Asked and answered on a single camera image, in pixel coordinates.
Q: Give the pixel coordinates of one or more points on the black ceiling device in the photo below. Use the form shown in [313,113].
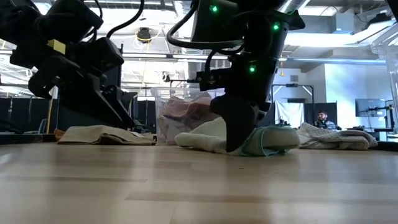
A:
[144,33]

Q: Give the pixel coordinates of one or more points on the light green microfiber towel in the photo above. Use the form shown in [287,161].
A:
[273,140]

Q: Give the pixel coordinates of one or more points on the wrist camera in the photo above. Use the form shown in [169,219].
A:
[93,53]
[210,81]

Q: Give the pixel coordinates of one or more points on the white hanging cloth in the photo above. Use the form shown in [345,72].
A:
[290,113]

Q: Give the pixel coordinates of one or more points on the person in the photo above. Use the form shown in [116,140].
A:
[323,119]

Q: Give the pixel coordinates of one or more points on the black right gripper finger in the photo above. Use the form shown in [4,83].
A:
[236,124]
[264,113]

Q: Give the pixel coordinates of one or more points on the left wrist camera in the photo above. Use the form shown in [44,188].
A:
[93,53]

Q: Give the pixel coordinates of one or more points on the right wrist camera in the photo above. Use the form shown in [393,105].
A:
[210,81]

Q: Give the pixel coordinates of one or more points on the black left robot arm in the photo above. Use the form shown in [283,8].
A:
[18,21]

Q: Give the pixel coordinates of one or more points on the black divider panel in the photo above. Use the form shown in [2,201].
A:
[116,81]

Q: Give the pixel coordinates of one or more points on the grey diamond-patterned towel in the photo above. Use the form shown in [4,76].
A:
[335,138]

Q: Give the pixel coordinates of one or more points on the yellow tag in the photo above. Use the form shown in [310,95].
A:
[56,46]

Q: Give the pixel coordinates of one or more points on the clear plastic storage bin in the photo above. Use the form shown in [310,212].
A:
[174,130]
[390,62]

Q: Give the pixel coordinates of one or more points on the black stand frame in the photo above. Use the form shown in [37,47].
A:
[292,85]

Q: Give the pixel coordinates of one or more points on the black partition panel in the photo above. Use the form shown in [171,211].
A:
[331,109]

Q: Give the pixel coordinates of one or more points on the computer monitor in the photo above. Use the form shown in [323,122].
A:
[370,107]

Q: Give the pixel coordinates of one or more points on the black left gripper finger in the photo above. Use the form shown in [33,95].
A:
[93,96]
[121,99]

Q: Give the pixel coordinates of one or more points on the ceiling light strip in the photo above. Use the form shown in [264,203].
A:
[149,56]

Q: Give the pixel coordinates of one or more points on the khaki brown towel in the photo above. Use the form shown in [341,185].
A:
[102,135]

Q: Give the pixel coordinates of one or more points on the pink towel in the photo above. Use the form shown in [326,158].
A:
[186,112]

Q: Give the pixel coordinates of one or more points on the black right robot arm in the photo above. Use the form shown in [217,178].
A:
[242,28]

